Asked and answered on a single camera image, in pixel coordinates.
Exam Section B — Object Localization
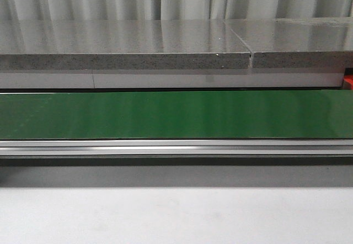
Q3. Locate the grey stone slab left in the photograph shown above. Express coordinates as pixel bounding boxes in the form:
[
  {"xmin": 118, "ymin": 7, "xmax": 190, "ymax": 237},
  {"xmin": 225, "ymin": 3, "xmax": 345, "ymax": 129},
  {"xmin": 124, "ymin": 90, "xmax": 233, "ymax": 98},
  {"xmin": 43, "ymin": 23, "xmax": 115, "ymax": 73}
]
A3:
[{"xmin": 1, "ymin": 20, "xmax": 250, "ymax": 70}]

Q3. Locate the grey stone slab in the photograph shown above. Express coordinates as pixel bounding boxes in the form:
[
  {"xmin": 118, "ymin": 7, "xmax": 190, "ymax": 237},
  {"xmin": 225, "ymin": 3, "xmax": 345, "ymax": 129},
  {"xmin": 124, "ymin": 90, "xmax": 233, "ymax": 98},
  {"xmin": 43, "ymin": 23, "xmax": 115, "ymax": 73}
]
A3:
[
  {"xmin": 225, "ymin": 18, "xmax": 352, "ymax": 72},
  {"xmin": 1, "ymin": 20, "xmax": 250, "ymax": 70}
]

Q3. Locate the green conveyor belt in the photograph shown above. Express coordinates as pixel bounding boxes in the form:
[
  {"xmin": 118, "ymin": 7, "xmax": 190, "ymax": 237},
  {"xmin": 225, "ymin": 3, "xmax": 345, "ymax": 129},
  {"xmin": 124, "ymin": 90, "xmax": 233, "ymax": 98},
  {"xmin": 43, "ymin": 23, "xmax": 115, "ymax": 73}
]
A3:
[{"xmin": 1, "ymin": 90, "xmax": 352, "ymax": 139}]

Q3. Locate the grey stone slab right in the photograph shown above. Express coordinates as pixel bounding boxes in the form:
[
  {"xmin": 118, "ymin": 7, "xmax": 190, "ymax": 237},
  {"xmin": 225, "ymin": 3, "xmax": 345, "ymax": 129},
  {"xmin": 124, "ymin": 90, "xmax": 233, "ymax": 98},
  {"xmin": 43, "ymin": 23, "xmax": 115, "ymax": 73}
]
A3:
[{"xmin": 225, "ymin": 18, "xmax": 352, "ymax": 72}]

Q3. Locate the white base panel under slabs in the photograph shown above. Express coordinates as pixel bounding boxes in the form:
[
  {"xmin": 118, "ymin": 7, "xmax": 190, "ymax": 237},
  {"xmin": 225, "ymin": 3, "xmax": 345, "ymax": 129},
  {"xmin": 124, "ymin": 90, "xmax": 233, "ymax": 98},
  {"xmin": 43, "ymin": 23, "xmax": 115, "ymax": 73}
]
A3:
[{"xmin": 1, "ymin": 68, "xmax": 345, "ymax": 89}]

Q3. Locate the red object at right edge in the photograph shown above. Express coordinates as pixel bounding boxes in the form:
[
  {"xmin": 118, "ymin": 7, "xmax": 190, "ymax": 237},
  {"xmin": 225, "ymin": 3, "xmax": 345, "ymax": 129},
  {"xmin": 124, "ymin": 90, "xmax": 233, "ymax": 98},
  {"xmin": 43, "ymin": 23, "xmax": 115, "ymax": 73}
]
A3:
[{"xmin": 342, "ymin": 75, "xmax": 353, "ymax": 90}]

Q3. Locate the aluminium conveyor side rail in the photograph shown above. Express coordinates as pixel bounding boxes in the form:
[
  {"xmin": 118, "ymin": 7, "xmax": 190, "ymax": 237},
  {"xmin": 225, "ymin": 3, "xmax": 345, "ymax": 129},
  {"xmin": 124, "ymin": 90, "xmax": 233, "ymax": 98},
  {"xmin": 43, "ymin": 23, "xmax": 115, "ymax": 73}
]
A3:
[{"xmin": 1, "ymin": 139, "xmax": 352, "ymax": 159}]

